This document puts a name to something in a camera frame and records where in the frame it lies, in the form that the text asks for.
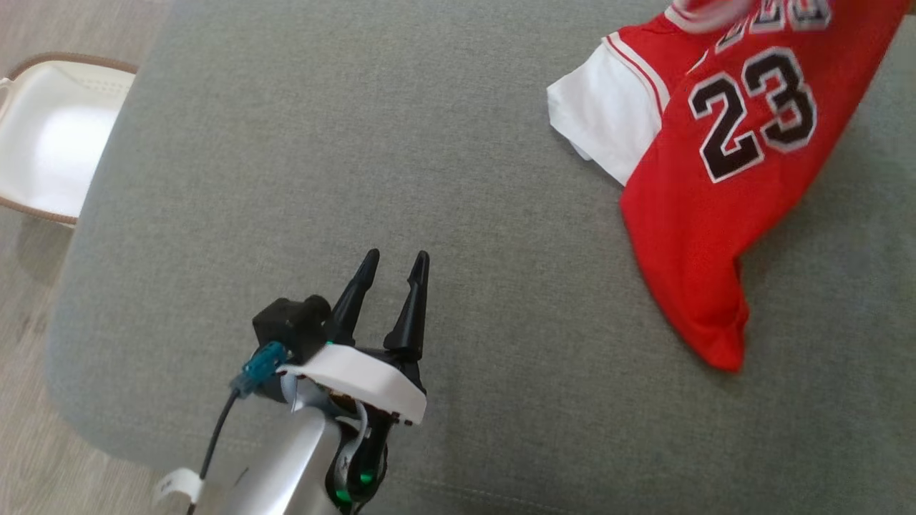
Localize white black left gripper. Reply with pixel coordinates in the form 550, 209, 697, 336
277, 248, 432, 426

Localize red number 23 basketball jersey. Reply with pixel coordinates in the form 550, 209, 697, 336
547, 0, 911, 373

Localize grey fabric sofa seat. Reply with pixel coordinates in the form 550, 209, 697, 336
44, 0, 916, 515

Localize white laundry basket brown rim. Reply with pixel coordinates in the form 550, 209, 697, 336
0, 51, 138, 228

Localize black left cable teal plug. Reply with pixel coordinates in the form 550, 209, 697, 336
187, 341, 291, 515

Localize white cable label tag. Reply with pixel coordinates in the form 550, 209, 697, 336
152, 468, 205, 507

